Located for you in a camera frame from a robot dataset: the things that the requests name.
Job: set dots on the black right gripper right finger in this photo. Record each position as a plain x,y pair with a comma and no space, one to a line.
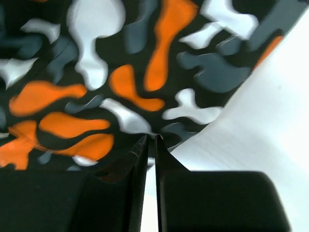
214,201

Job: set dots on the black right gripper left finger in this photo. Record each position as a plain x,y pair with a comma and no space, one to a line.
109,200

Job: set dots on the orange black camouflage shorts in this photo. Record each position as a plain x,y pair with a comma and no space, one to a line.
82,80

